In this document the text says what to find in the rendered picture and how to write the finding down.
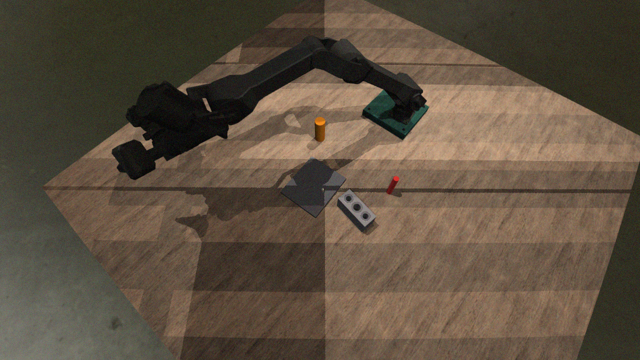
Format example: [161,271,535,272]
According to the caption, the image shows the dark red peg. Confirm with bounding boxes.
[386,176,399,195]

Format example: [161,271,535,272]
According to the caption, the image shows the orange cylinder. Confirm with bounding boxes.
[314,117,325,142]

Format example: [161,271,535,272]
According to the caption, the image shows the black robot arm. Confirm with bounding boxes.
[125,35,427,147]

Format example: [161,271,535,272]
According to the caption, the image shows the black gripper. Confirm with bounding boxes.
[111,127,198,180]

